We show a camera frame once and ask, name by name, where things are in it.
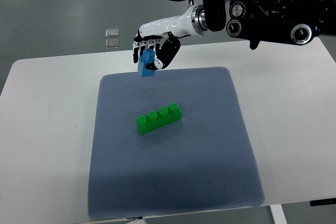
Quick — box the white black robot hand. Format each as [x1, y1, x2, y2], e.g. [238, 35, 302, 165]
[133, 4, 209, 71]

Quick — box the long green block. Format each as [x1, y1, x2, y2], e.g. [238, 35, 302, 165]
[135, 103, 182, 135]

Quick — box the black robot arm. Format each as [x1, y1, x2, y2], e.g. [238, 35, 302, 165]
[203, 0, 335, 50]

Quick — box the blue-grey mesh mat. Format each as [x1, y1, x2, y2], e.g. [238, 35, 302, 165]
[88, 67, 265, 219]

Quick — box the upper metal floor plate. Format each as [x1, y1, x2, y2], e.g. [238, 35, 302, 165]
[105, 28, 119, 38]

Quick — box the white table leg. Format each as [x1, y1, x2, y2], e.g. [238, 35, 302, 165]
[269, 204, 287, 224]

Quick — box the black table control panel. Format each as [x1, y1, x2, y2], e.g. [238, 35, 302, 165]
[310, 198, 336, 207]

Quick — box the small blue block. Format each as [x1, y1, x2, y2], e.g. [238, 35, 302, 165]
[138, 49, 155, 77]

